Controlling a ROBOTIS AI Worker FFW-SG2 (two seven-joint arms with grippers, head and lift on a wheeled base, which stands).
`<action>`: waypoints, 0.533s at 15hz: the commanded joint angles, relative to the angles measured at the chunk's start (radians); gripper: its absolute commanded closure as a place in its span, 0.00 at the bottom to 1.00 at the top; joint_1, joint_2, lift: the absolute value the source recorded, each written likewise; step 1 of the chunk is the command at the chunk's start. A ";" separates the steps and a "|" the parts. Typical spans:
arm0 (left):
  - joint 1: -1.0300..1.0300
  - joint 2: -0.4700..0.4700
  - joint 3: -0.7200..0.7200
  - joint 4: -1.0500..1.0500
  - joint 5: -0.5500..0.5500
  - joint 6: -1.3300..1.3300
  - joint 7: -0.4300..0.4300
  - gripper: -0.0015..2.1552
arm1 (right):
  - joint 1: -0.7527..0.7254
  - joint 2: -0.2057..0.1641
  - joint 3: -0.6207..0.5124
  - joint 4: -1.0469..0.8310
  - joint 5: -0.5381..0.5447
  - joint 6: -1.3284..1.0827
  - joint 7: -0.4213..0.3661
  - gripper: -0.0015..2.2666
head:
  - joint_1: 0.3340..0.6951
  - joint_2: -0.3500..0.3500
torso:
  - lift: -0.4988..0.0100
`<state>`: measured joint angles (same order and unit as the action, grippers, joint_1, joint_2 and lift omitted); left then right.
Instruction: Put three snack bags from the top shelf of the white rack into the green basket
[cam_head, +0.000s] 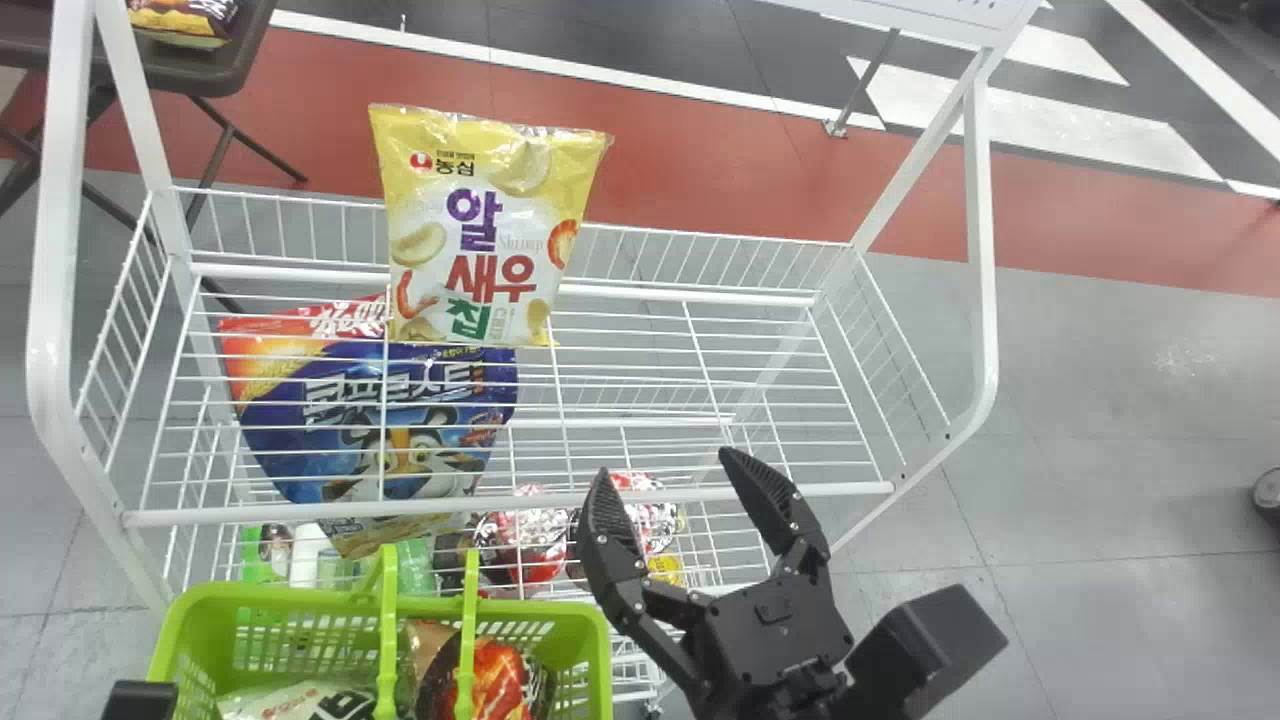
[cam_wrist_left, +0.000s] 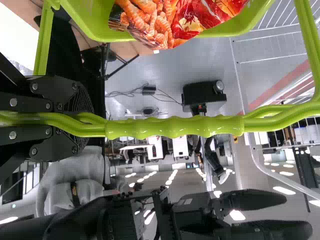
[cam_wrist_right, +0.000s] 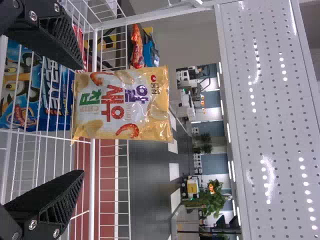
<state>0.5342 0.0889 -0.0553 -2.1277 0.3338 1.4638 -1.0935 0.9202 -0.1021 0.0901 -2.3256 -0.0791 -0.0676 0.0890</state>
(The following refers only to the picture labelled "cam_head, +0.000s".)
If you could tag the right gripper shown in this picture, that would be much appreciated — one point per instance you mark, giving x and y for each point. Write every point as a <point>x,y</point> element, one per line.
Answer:
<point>770,635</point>

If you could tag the red noodle cup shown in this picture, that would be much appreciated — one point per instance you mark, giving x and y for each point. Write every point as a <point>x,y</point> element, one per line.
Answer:
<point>655,520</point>
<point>530,545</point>

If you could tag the red snack packet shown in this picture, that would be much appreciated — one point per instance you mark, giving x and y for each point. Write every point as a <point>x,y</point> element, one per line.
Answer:
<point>495,680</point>

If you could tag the green bottle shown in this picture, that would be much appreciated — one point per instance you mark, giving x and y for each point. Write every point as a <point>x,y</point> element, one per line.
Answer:
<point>258,555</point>
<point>415,568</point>

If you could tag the yellow snack packet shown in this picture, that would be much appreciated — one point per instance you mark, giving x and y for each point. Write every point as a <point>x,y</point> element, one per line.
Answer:
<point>480,230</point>

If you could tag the blue cereal bag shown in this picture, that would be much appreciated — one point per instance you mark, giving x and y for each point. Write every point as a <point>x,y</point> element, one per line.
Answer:
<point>330,420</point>

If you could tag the white bottle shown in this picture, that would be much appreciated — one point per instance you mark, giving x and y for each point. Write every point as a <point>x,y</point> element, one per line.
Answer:
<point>310,560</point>

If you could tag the green basket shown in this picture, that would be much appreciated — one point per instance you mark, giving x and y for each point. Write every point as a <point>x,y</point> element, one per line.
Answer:
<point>300,610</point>

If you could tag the white snack packet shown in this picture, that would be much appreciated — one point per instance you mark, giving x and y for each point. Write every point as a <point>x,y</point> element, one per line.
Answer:
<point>300,703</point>

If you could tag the dark side table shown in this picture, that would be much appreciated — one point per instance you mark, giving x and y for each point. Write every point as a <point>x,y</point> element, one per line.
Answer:
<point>200,65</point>

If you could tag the dark snack packet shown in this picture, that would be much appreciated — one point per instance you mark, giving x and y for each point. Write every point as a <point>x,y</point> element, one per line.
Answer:
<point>185,18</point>

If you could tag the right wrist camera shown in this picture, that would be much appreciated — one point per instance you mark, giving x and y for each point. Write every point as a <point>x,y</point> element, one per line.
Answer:
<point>930,645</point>

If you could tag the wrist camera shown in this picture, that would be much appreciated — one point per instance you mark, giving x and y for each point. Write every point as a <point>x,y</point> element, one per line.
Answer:
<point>930,645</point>
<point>138,702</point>

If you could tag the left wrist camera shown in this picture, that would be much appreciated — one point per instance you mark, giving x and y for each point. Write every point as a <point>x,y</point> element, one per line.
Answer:
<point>138,702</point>

